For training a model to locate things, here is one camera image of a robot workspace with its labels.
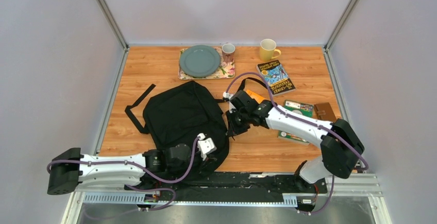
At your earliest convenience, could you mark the small pink floral cup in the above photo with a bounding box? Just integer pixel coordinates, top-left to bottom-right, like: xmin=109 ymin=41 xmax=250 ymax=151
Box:
xmin=222 ymin=43 xmax=236 ymax=63

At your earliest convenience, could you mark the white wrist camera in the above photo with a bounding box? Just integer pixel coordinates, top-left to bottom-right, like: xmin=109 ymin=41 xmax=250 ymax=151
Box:
xmin=197 ymin=133 xmax=217 ymax=161
xmin=222 ymin=92 xmax=236 ymax=113

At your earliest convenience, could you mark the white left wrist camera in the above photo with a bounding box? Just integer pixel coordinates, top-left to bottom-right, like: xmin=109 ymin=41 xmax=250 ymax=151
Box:
xmin=197 ymin=133 xmax=217 ymax=161

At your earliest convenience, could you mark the yellow ceramic mug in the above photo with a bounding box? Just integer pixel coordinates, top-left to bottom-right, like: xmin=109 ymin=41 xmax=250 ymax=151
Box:
xmin=259 ymin=39 xmax=281 ymax=62

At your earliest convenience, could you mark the green coin book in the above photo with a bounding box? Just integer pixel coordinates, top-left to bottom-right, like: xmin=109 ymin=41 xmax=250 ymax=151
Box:
xmin=278 ymin=100 xmax=313 ymax=145

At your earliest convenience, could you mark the grey-green ceramic plate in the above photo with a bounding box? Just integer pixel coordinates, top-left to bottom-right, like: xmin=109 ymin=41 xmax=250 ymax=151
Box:
xmin=179 ymin=45 xmax=221 ymax=78

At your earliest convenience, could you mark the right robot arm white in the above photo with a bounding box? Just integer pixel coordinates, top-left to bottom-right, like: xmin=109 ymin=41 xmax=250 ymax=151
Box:
xmin=223 ymin=90 xmax=364 ymax=193

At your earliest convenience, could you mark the treehouse paperback book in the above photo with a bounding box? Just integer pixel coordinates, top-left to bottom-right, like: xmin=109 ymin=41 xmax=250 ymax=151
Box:
xmin=256 ymin=60 xmax=296 ymax=96

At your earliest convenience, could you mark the black student backpack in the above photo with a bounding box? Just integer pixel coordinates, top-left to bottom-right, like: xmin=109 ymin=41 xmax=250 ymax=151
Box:
xmin=125 ymin=81 xmax=231 ymax=181

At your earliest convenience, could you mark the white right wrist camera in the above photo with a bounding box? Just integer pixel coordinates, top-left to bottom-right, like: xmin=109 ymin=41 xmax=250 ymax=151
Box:
xmin=222 ymin=92 xmax=236 ymax=113

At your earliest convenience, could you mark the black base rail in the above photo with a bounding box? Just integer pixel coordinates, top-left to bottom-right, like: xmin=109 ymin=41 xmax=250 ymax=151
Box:
xmin=136 ymin=172 xmax=328 ymax=202

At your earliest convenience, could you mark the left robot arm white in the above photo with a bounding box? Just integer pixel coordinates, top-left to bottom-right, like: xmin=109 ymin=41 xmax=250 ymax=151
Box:
xmin=47 ymin=142 xmax=205 ymax=196

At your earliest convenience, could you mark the orange paperback book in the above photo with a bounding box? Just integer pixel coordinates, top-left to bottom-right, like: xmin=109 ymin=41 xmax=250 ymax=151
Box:
xmin=245 ymin=90 xmax=266 ymax=104

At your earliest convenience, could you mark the floral placemat tray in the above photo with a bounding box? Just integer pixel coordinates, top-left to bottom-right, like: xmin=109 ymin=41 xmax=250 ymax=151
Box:
xmin=178 ymin=46 xmax=236 ymax=80

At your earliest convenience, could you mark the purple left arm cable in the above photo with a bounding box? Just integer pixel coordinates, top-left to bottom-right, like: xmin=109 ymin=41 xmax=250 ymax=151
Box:
xmin=46 ymin=135 xmax=201 ymax=213

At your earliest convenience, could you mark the brown leather wallet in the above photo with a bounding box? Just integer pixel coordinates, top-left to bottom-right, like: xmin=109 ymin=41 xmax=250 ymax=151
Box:
xmin=314 ymin=102 xmax=337 ymax=123

